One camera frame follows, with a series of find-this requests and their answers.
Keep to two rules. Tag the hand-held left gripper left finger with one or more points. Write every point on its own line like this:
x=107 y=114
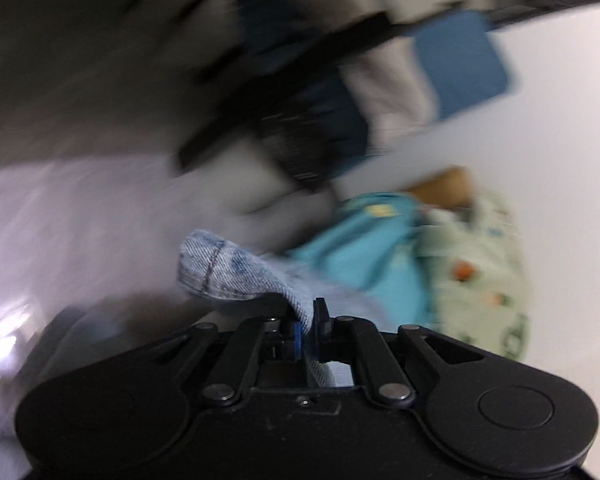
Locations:
x=295 y=340

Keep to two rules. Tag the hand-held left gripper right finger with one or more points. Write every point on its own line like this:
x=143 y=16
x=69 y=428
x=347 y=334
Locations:
x=321 y=330

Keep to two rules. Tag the blue denim shorts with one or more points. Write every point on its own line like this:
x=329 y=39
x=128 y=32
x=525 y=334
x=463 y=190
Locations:
x=230 y=270

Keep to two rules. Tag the teal printed bed sheet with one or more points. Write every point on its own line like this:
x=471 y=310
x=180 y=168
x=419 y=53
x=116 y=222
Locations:
x=360 y=255

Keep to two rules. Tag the green printed fleece blanket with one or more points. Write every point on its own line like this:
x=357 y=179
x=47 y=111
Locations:
x=480 y=270

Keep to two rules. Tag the grey pillow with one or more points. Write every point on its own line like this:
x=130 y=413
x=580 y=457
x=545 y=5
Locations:
x=385 y=95

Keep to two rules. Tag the blue quilted chair cushion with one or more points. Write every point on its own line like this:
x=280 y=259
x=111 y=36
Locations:
x=460 y=65

